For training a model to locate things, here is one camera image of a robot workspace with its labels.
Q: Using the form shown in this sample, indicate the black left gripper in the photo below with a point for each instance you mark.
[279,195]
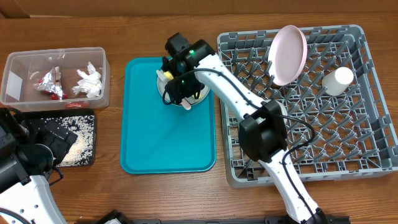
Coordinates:
[61,146]

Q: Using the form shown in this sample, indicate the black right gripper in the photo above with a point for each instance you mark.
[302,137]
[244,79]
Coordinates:
[179,90]

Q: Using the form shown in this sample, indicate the red sauce packet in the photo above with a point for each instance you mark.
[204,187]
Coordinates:
[72,105]

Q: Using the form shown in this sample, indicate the silver foil wrapper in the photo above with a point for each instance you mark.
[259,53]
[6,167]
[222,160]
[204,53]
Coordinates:
[51,85]

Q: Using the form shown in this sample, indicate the white napkin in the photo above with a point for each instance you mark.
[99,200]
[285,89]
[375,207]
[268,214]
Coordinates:
[90,82]

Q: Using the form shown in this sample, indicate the white large plate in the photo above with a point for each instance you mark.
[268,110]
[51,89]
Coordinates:
[288,53]

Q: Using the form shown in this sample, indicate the white plastic cup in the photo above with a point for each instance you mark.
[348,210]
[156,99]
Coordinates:
[337,81]

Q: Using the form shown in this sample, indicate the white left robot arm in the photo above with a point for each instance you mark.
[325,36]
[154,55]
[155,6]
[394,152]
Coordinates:
[30,151]

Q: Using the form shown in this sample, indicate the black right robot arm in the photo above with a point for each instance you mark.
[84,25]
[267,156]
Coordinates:
[262,131]

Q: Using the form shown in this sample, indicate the grey dishwasher rack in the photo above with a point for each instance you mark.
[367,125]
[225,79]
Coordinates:
[354,133]

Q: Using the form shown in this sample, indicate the yellow plastic spoon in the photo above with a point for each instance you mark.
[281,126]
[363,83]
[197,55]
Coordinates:
[168,75]

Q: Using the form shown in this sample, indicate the grey small plate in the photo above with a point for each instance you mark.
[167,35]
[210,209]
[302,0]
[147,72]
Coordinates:
[203,95]

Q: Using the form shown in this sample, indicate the white plastic knife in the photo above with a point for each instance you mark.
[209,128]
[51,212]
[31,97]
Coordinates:
[162,79]

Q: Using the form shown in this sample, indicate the black plastic tray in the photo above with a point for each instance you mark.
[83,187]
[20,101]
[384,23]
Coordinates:
[61,113]

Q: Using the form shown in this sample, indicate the spilled white rice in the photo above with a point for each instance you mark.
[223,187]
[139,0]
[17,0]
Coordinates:
[82,151]

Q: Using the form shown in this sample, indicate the teal serving tray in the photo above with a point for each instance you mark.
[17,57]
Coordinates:
[158,138]

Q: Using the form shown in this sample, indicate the clear plastic bin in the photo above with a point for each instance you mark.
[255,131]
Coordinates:
[24,69]

